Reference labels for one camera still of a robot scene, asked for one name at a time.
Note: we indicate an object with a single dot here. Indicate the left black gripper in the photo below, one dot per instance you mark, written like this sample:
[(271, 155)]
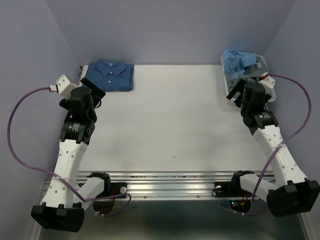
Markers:
[(95, 90)]

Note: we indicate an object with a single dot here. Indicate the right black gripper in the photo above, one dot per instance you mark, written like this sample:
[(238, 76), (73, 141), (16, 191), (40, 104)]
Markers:
[(240, 87)]

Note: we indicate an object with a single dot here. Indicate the grey long sleeve shirt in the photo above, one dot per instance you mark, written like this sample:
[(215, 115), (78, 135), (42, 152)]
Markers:
[(251, 73)]

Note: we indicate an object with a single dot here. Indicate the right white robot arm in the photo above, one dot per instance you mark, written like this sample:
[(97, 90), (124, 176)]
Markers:
[(292, 192)]

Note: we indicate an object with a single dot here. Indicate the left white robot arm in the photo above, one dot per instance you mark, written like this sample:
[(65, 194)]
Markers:
[(63, 208)]

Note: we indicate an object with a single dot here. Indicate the folded dark blue checked shirt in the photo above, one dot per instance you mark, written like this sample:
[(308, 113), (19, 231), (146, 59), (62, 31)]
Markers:
[(111, 76)]

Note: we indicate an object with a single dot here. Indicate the crumpled light blue shirt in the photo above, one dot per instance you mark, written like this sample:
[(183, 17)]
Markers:
[(235, 62)]

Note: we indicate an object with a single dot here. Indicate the white plastic basket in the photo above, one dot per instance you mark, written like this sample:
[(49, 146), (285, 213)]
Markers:
[(226, 82)]

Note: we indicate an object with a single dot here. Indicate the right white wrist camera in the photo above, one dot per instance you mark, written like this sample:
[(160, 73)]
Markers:
[(267, 82)]

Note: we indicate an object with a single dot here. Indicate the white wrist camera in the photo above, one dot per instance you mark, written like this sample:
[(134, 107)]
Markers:
[(267, 82), (63, 87)]

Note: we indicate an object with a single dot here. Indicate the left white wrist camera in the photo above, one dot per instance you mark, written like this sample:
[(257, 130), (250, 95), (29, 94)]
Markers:
[(63, 87)]

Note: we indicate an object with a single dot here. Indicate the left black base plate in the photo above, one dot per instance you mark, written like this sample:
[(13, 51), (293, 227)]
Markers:
[(112, 189)]

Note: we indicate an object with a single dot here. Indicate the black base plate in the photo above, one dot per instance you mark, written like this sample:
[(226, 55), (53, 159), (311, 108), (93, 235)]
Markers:
[(112, 189), (226, 189)]

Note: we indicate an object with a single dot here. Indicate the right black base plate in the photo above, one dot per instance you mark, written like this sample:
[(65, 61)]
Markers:
[(226, 189)]

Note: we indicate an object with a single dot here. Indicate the aluminium mounting rail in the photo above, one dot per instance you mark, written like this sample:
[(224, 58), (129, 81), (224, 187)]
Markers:
[(163, 185)]

